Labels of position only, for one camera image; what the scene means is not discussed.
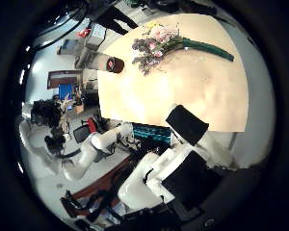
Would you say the brown wooden desk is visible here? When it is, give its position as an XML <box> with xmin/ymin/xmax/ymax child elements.
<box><xmin>61</xmin><ymin>156</ymin><xmax>134</xmax><ymax>218</ymax></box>

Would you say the dark brown cabinet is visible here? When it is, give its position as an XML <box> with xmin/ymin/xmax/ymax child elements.
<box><xmin>46</xmin><ymin>69</ymin><xmax>84</xmax><ymax>90</ymax></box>

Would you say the red object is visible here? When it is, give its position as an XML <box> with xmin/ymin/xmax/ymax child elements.
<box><xmin>76</xmin><ymin>28</ymin><xmax>92</xmax><ymax>39</ymax></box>

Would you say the blue screen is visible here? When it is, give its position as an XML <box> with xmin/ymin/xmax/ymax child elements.
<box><xmin>58</xmin><ymin>84</ymin><xmax>74</xmax><ymax>112</ymax></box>

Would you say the teal metal rail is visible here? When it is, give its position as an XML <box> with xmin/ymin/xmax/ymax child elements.
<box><xmin>132</xmin><ymin>123</ymin><xmax>171</xmax><ymax>146</ymax></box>

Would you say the grey box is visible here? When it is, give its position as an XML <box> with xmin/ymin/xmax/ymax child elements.
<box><xmin>57</xmin><ymin>38</ymin><xmax>79</xmax><ymax>56</ymax></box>

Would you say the person in black trousers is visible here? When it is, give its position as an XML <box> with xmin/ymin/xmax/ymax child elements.
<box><xmin>94</xmin><ymin>5</ymin><xmax>140</xmax><ymax>37</ymax></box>

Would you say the round black cup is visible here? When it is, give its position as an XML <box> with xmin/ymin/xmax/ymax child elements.
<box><xmin>75</xmin><ymin>47</ymin><xmax>125</xmax><ymax>75</ymax></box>

